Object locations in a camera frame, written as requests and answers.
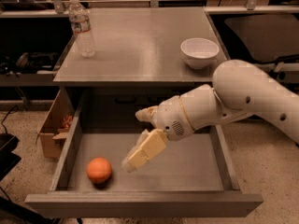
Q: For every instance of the white bowl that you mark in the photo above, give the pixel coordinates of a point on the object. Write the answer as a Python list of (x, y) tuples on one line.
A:
[(199, 53)]

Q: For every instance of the cardboard box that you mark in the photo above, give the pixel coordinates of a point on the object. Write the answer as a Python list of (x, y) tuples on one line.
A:
[(52, 135)]

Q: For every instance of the black drawer handle left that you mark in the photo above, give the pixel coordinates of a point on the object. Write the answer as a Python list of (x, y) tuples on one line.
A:
[(125, 99)]

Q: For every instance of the open grey top drawer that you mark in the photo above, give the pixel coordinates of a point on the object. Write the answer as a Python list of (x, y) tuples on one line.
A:
[(192, 177)]

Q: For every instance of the orange item in box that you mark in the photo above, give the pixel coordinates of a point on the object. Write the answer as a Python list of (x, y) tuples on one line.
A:
[(66, 122)]

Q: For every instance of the black equipment at left edge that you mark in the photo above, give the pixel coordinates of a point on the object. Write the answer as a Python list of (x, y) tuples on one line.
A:
[(8, 160)]

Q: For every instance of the grey cabinet with top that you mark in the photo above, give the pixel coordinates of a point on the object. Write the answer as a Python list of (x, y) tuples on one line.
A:
[(138, 54)]

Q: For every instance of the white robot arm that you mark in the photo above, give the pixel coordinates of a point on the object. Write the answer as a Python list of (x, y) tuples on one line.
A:
[(238, 91)]

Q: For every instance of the orange fruit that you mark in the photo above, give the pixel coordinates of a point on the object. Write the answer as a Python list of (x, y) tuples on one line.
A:
[(99, 170)]

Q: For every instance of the clear plastic water bottle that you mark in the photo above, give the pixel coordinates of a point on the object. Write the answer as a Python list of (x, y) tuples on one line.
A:
[(81, 27)]

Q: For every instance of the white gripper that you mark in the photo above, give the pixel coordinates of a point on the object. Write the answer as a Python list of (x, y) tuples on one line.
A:
[(169, 117)]

